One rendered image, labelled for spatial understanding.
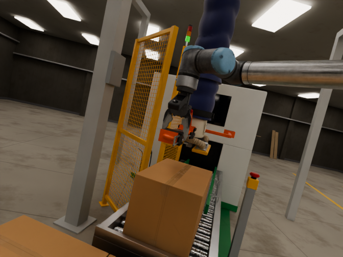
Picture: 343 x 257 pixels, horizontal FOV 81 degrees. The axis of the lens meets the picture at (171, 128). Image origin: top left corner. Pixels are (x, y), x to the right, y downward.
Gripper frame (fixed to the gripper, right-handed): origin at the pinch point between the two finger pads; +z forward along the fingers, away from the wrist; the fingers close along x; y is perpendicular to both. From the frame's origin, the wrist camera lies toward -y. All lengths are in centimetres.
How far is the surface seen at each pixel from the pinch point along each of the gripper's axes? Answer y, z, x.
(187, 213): 23.9, 41.4, -11.2
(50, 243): 1, 70, 51
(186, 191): 23.9, 30.3, -8.2
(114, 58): 83, -45, 91
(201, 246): 49, 71, -23
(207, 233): 66, 71, -26
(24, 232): 1, 70, 68
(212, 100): 54, -23, -7
